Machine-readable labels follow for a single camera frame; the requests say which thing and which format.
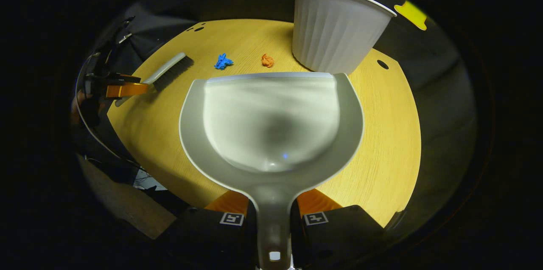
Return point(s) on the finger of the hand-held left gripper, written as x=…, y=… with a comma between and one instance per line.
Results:
x=127, y=90
x=112, y=79

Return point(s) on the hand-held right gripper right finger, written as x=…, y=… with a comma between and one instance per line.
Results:
x=335, y=236

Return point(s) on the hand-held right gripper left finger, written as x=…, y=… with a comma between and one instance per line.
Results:
x=203, y=236

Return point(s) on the small white broom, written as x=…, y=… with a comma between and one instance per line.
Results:
x=169, y=70

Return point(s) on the blue paper trash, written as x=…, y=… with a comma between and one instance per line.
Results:
x=222, y=62

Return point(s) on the white plastic dustpan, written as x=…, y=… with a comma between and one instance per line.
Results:
x=271, y=125

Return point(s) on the orange paper trash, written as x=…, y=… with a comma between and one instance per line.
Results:
x=267, y=60

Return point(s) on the white ribbed garbage bin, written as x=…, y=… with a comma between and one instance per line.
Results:
x=335, y=32

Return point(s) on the wooden desktop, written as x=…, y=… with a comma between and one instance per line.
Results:
x=382, y=142

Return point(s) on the white blurred object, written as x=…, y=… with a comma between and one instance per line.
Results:
x=148, y=181

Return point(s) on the black backdrop cloth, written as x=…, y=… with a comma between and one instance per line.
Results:
x=254, y=2

